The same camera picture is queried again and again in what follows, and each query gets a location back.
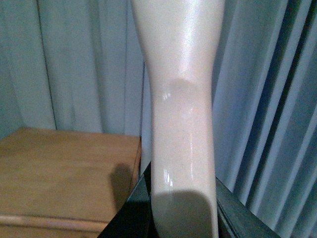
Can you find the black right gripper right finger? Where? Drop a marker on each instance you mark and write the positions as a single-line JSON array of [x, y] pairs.
[[235, 220]]

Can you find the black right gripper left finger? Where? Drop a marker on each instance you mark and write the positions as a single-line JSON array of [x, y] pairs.
[[134, 219]]

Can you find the beige hand brush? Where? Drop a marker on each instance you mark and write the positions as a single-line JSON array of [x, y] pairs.
[[179, 41]]

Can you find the wooden nightstand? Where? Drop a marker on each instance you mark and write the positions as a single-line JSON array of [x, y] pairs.
[[64, 184]]

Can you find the light blue curtain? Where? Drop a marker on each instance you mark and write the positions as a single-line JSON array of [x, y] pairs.
[[77, 65]]

